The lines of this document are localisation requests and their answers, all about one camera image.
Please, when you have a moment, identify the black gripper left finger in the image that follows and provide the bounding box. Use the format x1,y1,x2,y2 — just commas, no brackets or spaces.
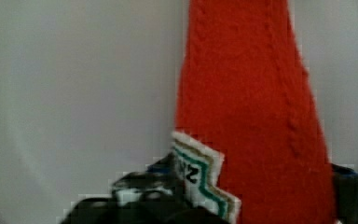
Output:
59,154,229,224

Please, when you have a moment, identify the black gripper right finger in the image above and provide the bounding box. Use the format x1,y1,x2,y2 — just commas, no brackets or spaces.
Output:
332,164,358,224

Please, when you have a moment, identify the red knitted ketchup bottle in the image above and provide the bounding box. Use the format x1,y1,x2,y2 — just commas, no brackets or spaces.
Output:
172,0,337,224

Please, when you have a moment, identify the grey round plate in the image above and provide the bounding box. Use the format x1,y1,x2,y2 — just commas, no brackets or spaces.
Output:
0,0,358,224

